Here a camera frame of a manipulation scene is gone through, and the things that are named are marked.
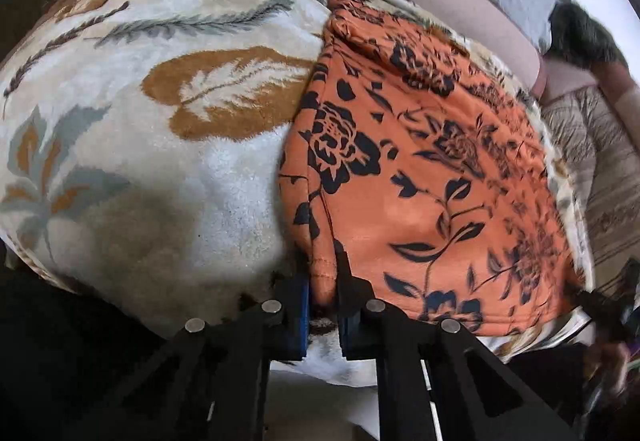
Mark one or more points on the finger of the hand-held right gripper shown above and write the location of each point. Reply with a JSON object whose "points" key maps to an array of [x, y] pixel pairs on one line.
{"points": [[592, 303]]}

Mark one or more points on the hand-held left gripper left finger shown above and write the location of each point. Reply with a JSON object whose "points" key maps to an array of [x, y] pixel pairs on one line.
{"points": [[300, 321]]}

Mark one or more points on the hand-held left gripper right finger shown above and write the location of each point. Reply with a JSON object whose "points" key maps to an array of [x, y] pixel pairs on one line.
{"points": [[350, 336]]}

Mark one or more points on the orange black floral garment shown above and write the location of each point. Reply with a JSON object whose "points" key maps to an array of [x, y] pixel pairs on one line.
{"points": [[425, 181]]}

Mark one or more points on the beige striped bedding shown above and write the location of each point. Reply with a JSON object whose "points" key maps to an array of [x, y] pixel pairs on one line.
{"points": [[600, 171]]}

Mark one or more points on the leaf print fleece blanket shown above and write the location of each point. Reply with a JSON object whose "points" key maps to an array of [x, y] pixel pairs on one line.
{"points": [[150, 171]]}

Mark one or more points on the dark furry cloth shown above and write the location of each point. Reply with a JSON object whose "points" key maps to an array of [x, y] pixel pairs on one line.
{"points": [[585, 38]]}

